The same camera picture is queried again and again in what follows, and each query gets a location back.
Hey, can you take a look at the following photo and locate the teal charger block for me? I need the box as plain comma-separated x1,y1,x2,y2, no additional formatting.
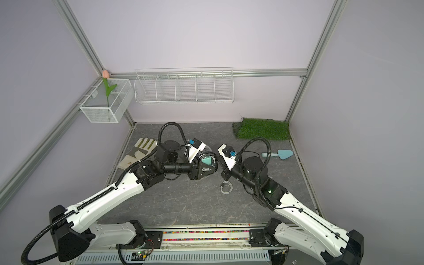
202,156,215,166

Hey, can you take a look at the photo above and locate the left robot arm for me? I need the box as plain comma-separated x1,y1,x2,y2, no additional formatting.
21,122,218,265

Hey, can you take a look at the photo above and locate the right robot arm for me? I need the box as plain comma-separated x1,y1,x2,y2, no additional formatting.
218,137,364,265

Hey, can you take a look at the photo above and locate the green artificial grass mat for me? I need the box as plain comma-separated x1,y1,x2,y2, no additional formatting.
232,118,291,141

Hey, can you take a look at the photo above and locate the beige gardening glove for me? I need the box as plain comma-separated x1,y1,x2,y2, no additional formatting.
118,138,157,170

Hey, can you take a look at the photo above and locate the teal garden trowel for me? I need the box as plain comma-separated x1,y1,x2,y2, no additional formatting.
261,150,294,160

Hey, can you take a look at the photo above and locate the artificial pink tulip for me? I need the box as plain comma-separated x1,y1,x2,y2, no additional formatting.
102,70,117,107

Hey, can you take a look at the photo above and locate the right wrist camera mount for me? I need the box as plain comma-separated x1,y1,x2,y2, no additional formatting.
218,144,237,171

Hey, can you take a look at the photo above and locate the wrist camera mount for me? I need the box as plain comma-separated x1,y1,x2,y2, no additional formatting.
218,144,237,171
188,138,212,163

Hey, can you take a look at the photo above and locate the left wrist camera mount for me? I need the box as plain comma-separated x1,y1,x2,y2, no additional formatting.
188,138,212,163

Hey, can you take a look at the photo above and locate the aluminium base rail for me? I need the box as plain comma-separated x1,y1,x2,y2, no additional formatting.
66,225,345,252

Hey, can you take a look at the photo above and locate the white wire wall shelf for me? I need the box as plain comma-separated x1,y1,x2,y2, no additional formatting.
134,67,235,104

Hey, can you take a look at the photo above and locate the white mesh wall basket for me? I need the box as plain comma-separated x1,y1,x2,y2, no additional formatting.
80,78,135,124

